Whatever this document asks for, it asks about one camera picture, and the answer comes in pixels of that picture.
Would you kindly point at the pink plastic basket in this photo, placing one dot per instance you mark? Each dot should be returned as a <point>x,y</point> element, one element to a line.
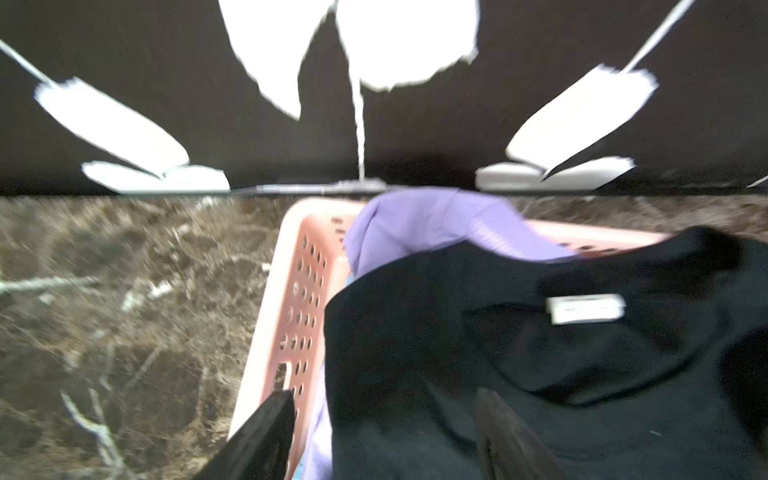
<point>309,267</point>

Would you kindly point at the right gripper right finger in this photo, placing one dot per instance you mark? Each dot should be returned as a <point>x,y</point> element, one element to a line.
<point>507,448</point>

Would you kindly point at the black t-shirt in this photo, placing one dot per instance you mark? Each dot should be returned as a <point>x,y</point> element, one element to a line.
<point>650,364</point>

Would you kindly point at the purple Persist t-shirt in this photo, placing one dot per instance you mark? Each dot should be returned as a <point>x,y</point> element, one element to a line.
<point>399,224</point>

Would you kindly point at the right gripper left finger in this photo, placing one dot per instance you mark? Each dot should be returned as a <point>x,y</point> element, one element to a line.
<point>260,448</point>

